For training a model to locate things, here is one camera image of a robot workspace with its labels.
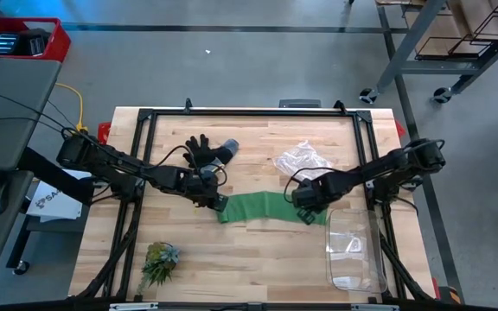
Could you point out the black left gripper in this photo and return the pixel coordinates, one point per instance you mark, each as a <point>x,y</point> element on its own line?
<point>201,188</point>

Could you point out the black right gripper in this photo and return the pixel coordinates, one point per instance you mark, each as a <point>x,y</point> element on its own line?
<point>314,194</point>

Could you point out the green elastic bandage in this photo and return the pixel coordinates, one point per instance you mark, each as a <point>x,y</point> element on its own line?
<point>266,209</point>

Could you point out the clear plastic bag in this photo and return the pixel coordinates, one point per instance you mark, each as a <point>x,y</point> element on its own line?
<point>301,157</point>

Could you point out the clear plastic bin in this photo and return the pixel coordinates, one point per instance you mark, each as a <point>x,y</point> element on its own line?
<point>355,255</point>

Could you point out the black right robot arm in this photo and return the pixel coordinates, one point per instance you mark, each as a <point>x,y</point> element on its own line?
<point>383,166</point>

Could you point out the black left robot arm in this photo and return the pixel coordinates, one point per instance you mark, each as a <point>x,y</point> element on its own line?
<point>115,166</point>

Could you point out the black work glove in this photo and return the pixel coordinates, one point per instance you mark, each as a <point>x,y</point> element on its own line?
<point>201,149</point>

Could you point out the artificial succulent plant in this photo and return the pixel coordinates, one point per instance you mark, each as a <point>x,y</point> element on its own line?
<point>160,263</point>

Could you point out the red clamp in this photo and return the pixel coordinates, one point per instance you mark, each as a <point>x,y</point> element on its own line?
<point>104,134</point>
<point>400,128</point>

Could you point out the white printed paper sheet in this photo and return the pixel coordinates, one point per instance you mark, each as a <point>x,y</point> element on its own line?
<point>59,207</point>

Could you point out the grey metal cart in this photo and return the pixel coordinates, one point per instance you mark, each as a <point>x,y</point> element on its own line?
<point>412,39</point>

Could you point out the red plastic crate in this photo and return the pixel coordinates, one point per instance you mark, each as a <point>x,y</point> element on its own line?
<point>61,43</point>

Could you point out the grey desk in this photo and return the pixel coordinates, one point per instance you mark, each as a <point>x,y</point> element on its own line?
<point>11,99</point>

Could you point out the brown cardboard box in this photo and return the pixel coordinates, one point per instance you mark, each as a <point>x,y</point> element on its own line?
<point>469,17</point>

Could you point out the black ribbed electronic box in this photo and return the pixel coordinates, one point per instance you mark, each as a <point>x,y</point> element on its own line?
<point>4,43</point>

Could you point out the black metal table frame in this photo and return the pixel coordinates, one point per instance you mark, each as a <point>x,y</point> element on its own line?
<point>253,112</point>

